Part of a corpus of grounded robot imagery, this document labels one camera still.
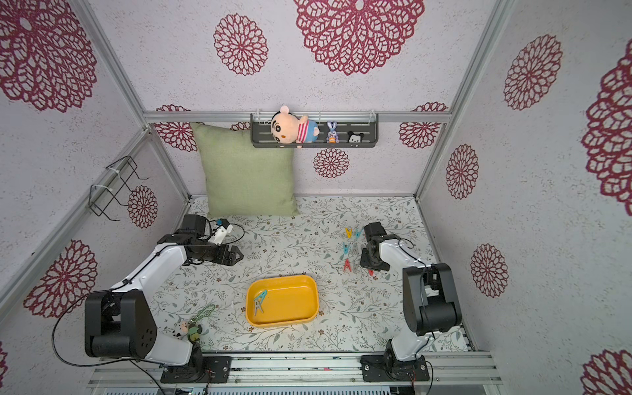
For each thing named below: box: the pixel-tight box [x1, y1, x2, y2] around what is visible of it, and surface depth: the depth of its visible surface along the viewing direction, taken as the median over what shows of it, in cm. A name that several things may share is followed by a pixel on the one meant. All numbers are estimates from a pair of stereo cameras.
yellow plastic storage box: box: [246, 274, 320, 328], surface depth 89 cm
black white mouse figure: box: [347, 130, 365, 144], surface depth 94 cm
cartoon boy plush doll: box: [270, 105, 321, 149], surface depth 87 cm
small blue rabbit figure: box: [325, 120, 340, 145], surface depth 93 cm
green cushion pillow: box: [190, 121, 300, 219], surface depth 100 cm
